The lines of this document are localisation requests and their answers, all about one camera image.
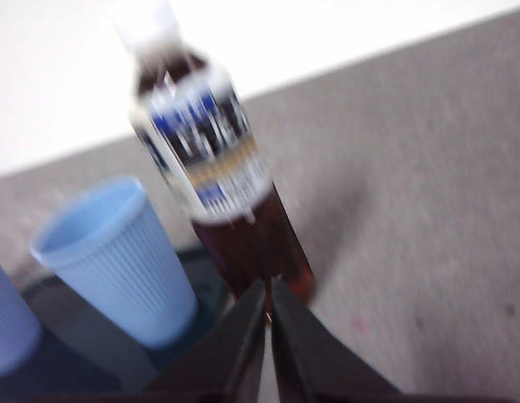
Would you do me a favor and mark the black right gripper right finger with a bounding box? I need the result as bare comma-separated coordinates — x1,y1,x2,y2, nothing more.
270,278,520,403

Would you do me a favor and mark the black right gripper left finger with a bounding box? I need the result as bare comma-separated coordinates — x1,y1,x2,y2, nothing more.
32,278,268,403

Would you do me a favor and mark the dark oolong tea bottle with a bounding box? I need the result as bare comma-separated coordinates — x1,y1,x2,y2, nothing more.
114,0,318,325

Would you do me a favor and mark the blue ribbed plastic cup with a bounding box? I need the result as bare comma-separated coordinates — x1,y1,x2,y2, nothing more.
29,175,200,350
0,254,45,379

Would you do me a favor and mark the dark teal rectangular tray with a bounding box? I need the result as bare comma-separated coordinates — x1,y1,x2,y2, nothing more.
0,245,238,403

